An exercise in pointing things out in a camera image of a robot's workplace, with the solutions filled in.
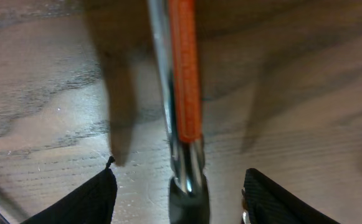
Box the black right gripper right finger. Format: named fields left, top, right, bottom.
left=242, top=168, right=338, bottom=224

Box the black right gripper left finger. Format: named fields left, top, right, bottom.
left=24, top=156, right=118, bottom=224

